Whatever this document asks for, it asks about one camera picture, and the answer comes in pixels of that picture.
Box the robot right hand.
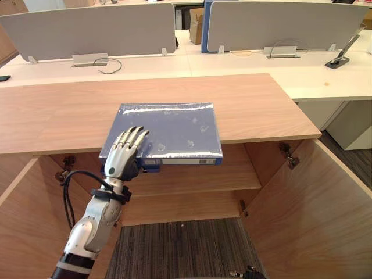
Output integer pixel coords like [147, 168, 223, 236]
[228, 264, 264, 279]

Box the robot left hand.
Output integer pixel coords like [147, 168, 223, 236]
[103, 125, 151, 183]

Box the blue binder folder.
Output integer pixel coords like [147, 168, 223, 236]
[98, 102, 224, 174]

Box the wooden cabinet door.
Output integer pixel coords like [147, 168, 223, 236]
[0, 156, 123, 279]
[243, 138, 372, 279]

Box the metal door hinge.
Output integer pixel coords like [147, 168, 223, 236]
[278, 142, 301, 170]
[238, 199, 249, 218]
[54, 155, 77, 185]

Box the wooden office cabinet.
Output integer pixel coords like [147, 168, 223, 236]
[0, 73, 323, 227]

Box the wooden cabinet shelf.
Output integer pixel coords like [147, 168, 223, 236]
[124, 161, 262, 199]

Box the white office desk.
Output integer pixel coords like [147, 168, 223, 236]
[0, 28, 372, 103]

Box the black wrist clamp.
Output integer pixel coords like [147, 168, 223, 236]
[89, 185, 132, 206]

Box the grey desk divider panel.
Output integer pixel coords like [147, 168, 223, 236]
[0, 2, 177, 62]
[206, 0, 370, 53]

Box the tall cardboard box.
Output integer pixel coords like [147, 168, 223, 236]
[189, 7, 205, 45]

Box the blue desk divider panel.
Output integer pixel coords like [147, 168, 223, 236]
[201, 0, 214, 53]

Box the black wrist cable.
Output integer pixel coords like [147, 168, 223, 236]
[60, 170, 109, 230]

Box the grey loose cable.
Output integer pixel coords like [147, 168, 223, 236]
[93, 58, 123, 75]

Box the silver desk cable flap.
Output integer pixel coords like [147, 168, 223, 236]
[263, 45, 301, 60]
[70, 53, 109, 69]

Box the white drawer pedestal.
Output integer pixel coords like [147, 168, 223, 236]
[327, 100, 372, 151]

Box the grey arched cable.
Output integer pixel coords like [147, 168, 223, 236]
[270, 39, 309, 59]

